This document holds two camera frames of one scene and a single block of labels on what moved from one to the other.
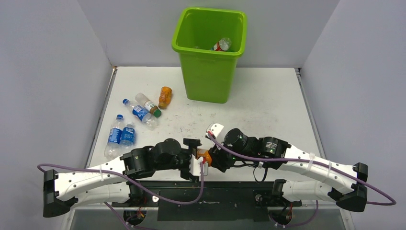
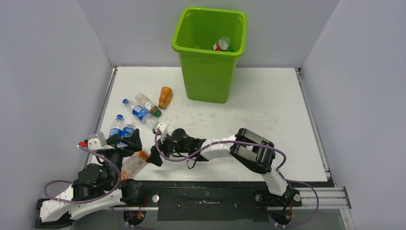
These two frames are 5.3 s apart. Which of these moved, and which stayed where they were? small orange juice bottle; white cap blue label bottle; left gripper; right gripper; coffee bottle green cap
Moved: right gripper; left gripper
Stayed: white cap blue label bottle; small orange juice bottle; coffee bottle green cap
